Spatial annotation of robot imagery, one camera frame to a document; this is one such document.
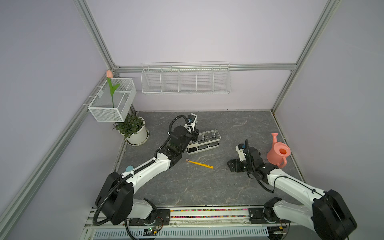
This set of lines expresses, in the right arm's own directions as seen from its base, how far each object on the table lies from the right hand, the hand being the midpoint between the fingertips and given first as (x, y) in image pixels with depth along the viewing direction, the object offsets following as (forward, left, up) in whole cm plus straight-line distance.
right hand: (233, 161), depth 87 cm
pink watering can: (+2, -25, +5) cm, 26 cm away
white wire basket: (+19, +73, +26) cm, 79 cm away
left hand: (+12, +22, +21) cm, 33 cm away
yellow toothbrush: (+4, +27, -6) cm, 28 cm away
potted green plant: (+16, +60, +11) cm, 63 cm away
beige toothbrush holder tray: (+17, +16, -2) cm, 23 cm away
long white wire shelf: (+48, +28, +25) cm, 61 cm away
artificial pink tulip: (+33, +70, +28) cm, 82 cm away
